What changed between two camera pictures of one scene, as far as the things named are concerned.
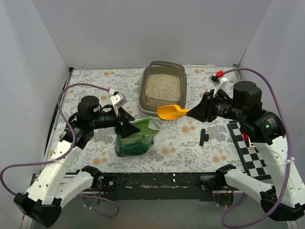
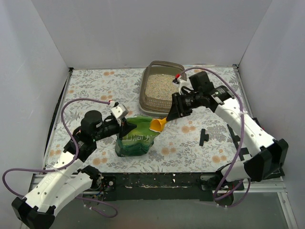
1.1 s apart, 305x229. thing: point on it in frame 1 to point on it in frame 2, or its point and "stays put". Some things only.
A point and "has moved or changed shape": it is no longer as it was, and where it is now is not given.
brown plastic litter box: x=163 y=83 stays put
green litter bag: x=140 y=142 stays put
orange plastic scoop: x=170 y=112 has moved or changed shape
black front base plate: x=174 y=186 stays put
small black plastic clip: x=203 y=137 stays put
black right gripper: x=210 y=108 to x=179 y=105
